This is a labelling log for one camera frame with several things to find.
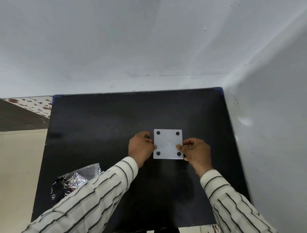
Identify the person's right hand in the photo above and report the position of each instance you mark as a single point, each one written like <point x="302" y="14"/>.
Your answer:
<point x="197" y="153"/>

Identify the person's left hand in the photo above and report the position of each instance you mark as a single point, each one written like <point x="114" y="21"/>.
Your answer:
<point x="139" y="147"/>

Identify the white square plate with holes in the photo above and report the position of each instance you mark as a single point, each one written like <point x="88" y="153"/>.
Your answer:
<point x="168" y="144"/>

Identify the person's left forearm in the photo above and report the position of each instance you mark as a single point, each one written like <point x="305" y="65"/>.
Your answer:
<point x="81" y="199"/>

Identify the clear plastic bag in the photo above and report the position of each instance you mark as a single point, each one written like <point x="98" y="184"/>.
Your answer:
<point x="73" y="181"/>

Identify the person's left thumb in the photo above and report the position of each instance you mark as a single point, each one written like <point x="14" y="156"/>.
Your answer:
<point x="152" y="144"/>

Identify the person's right forearm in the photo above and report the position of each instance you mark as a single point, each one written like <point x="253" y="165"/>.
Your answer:
<point x="232" y="204"/>

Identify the floral patterned cloth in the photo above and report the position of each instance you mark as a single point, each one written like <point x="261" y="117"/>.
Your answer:
<point x="33" y="104"/>

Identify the person's right thumb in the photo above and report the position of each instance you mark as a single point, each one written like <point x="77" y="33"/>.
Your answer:
<point x="180" y="146"/>

